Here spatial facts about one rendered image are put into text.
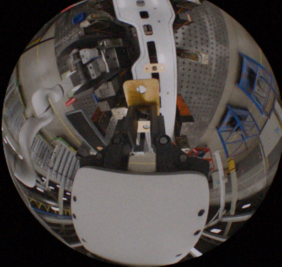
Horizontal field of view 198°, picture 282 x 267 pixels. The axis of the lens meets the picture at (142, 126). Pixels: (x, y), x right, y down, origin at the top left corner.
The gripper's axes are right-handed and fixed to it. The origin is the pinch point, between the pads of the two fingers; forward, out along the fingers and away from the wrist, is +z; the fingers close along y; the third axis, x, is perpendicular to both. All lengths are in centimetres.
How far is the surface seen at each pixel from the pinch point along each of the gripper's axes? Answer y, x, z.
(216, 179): 649, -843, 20
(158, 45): 4.5, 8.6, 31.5
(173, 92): 10.4, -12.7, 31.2
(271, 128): 775, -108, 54
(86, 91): -15.7, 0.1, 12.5
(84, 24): -19.3, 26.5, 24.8
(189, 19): 19.0, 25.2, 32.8
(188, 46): 28, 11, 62
